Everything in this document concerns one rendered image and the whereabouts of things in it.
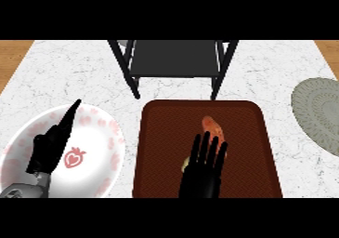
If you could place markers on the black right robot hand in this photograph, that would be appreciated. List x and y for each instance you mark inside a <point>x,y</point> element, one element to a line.
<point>204,170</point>

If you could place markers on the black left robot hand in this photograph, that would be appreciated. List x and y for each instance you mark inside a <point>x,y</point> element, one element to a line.
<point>51,145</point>

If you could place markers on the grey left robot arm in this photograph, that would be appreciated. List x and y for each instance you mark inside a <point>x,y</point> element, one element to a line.
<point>28,187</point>

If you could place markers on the brown rectangular tray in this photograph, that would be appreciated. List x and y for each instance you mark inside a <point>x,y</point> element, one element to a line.
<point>168,148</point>

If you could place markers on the black tiered shelf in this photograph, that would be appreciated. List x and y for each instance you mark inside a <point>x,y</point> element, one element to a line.
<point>175,59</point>

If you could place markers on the white plate with pink strawberry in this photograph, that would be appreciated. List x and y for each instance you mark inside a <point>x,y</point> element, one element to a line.
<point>89,155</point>

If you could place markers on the grey round woven placemat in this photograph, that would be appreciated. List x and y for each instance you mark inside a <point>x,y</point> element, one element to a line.
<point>321,114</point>

